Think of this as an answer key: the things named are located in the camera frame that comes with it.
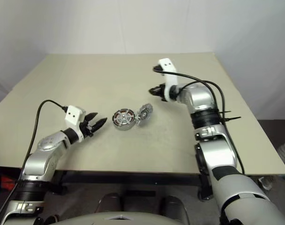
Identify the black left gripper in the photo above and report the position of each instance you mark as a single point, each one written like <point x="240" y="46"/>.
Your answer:
<point x="87" y="129"/>

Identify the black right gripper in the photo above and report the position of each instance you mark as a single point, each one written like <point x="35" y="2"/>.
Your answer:
<point x="161" y="92"/>

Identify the spoked rotor with black rim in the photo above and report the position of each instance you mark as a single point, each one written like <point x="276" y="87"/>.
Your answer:
<point x="123" y="118"/>

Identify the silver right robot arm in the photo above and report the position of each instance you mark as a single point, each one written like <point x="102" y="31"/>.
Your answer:
<point x="227" y="164"/>

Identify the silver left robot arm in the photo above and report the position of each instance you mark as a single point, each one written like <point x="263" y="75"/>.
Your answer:
<point x="39" y="159"/>

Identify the silver motor housing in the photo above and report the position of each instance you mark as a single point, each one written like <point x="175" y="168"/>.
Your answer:
<point x="117" y="126"/>

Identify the silver hinged motor lid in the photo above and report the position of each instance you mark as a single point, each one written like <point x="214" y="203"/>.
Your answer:
<point x="144" y="113"/>

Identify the grey robot torso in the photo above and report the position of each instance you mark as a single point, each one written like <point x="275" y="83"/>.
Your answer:
<point x="114" y="219"/>

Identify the red object under table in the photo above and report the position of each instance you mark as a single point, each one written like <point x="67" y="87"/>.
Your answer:
<point x="5" y="184"/>

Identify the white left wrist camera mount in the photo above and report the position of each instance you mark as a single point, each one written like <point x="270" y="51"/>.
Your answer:
<point x="73" y="114"/>

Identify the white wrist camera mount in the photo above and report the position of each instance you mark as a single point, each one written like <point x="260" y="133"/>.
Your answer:
<point x="73" y="114"/>
<point x="168" y="65"/>

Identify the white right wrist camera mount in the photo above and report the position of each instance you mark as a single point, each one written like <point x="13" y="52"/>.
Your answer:
<point x="168" y="65"/>

